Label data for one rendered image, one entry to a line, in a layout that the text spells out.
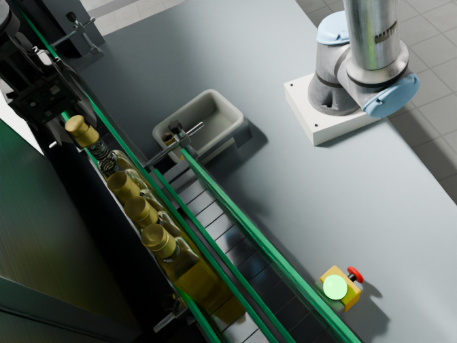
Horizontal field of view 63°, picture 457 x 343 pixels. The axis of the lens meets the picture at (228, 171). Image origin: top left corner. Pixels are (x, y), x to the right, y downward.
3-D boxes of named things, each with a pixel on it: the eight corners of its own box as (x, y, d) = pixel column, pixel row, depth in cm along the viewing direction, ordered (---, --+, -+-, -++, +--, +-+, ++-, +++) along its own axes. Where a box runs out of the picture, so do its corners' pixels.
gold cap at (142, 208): (132, 218, 57) (118, 205, 53) (151, 203, 57) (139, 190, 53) (143, 234, 55) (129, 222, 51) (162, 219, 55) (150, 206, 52)
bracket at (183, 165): (169, 188, 95) (158, 174, 89) (198, 166, 97) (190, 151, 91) (176, 197, 93) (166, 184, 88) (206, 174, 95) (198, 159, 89)
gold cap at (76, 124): (77, 139, 63) (61, 123, 59) (94, 127, 63) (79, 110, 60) (83, 151, 61) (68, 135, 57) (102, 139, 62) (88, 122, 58)
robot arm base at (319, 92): (347, 67, 104) (351, 38, 96) (377, 103, 96) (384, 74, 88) (298, 86, 103) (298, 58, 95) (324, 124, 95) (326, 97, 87)
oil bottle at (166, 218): (177, 265, 77) (130, 224, 59) (198, 248, 77) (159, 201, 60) (191, 286, 73) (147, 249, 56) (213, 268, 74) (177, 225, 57)
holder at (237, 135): (146, 160, 111) (134, 145, 104) (218, 107, 115) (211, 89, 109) (175, 197, 101) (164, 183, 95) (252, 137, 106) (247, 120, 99)
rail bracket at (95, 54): (78, 82, 133) (37, 29, 114) (117, 56, 135) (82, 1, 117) (83, 88, 130) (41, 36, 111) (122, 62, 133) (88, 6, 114)
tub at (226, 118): (160, 148, 111) (147, 131, 104) (218, 105, 115) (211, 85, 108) (190, 184, 102) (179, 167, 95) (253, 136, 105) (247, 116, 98)
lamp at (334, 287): (318, 287, 73) (317, 283, 71) (334, 272, 74) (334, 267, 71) (334, 305, 71) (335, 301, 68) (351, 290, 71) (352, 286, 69)
